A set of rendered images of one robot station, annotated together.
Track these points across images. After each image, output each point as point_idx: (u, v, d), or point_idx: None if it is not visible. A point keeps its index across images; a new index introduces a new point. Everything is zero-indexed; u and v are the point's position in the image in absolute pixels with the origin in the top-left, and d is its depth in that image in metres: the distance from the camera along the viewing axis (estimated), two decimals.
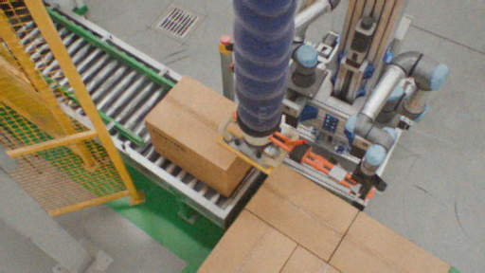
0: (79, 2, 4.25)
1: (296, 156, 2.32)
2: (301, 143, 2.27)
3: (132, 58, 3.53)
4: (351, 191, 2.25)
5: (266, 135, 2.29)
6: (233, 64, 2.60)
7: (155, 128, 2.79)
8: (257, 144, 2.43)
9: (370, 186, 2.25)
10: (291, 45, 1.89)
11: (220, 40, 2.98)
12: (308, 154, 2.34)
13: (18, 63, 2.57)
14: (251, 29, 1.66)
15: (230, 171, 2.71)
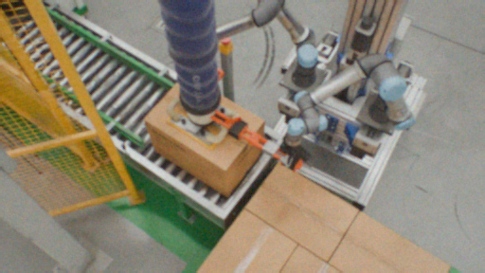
0: (79, 2, 4.25)
1: (234, 133, 2.57)
2: (237, 120, 2.52)
3: (132, 58, 3.53)
4: (282, 162, 2.50)
5: (206, 113, 2.54)
6: None
7: (155, 128, 2.79)
8: (200, 123, 2.67)
9: (299, 157, 2.50)
10: (214, 5, 2.00)
11: (220, 40, 2.98)
12: (244, 130, 2.59)
13: (18, 63, 2.57)
14: None
15: (230, 171, 2.71)
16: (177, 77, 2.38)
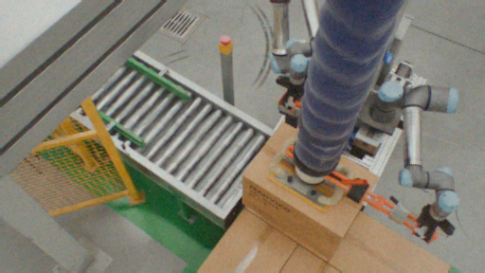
0: None
1: (356, 196, 2.25)
2: (362, 184, 2.20)
3: (132, 58, 3.53)
4: (415, 232, 2.19)
5: (325, 174, 2.22)
6: (282, 98, 2.53)
7: (256, 185, 2.47)
8: (312, 183, 2.35)
9: (435, 227, 2.18)
10: None
11: (220, 40, 2.98)
12: (367, 192, 2.27)
13: None
14: (335, 75, 1.56)
15: None
16: (301, 137, 2.06)
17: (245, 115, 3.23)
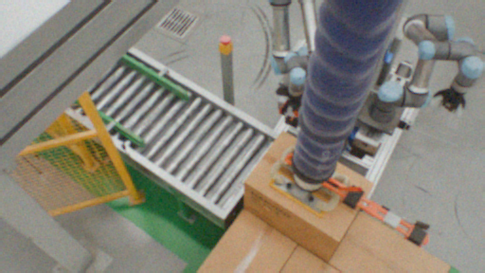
0: None
1: (351, 203, 2.37)
2: (357, 191, 2.32)
3: (132, 58, 3.53)
4: (406, 237, 2.31)
5: (322, 182, 2.34)
6: (282, 107, 2.65)
7: (257, 191, 2.59)
8: (309, 189, 2.48)
9: (426, 232, 2.30)
10: None
11: (220, 40, 2.98)
12: (362, 199, 2.39)
13: None
14: (334, 71, 1.57)
15: None
16: (299, 148, 2.18)
17: (245, 115, 3.23)
